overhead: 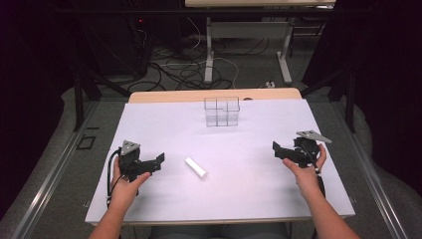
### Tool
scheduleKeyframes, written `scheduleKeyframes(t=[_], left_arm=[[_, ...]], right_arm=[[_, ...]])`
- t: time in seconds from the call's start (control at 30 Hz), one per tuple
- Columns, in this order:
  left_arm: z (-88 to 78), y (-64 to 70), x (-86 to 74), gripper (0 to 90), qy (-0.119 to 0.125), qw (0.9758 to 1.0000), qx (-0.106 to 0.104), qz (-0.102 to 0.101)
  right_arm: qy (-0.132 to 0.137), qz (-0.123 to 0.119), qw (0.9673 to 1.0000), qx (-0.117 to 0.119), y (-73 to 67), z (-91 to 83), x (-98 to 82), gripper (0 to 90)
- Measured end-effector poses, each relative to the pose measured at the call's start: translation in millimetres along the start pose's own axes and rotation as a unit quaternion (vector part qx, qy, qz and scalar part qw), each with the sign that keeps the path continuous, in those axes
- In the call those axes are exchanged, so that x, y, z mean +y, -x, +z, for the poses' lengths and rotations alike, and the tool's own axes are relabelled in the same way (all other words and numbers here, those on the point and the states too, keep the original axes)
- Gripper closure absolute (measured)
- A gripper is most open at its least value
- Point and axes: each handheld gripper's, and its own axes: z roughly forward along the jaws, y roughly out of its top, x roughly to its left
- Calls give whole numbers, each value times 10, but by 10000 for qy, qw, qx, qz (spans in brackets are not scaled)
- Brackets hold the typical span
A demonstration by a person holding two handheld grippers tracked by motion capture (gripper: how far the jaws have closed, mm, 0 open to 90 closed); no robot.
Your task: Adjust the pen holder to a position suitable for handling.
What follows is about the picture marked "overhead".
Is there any clear plastic organizer box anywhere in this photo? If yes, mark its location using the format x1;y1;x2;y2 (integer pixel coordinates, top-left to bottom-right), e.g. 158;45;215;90
203;96;241;128

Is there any person's left hand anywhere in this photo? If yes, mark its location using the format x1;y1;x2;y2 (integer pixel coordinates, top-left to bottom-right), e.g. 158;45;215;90
109;155;152;209

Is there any black metal stand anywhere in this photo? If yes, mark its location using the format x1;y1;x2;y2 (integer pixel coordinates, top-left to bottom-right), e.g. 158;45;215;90
73;13;132;132
300;68;357;134

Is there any white table mat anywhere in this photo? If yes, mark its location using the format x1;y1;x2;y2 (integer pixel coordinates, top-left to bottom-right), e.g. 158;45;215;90
85;98;356;225

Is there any person's right hand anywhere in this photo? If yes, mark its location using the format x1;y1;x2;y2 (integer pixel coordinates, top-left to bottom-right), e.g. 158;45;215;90
282;142;328;201

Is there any dark curtain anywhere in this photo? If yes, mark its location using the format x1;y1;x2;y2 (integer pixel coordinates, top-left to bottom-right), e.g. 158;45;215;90
303;0;422;197
0;0;81;221

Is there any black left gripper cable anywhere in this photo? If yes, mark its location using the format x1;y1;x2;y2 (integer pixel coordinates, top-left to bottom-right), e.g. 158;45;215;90
105;148;124;209

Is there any white cylindrical tube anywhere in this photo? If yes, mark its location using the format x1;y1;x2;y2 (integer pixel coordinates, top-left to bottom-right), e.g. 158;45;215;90
184;156;209;180

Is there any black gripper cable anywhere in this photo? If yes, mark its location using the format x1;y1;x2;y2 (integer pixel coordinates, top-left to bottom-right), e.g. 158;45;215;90
300;142;327;200
105;148;124;209

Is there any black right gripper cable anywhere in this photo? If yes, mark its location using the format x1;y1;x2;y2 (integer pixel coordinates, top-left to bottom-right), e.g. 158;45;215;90
300;142;327;200

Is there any black computer tower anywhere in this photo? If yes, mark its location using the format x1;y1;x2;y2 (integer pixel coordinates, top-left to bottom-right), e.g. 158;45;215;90
96;14;151;78

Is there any white desk with metal legs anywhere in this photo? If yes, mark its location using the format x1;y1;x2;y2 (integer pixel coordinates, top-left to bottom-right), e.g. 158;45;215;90
184;0;337;86

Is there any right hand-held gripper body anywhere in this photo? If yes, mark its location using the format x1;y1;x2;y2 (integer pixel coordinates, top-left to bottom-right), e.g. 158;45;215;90
292;129;332;169

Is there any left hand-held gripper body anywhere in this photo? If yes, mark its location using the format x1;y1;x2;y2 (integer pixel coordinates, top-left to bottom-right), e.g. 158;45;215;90
117;139;148;183

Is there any tangle of floor cables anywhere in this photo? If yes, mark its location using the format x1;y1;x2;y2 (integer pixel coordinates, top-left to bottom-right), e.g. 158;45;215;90
126;16;271;94

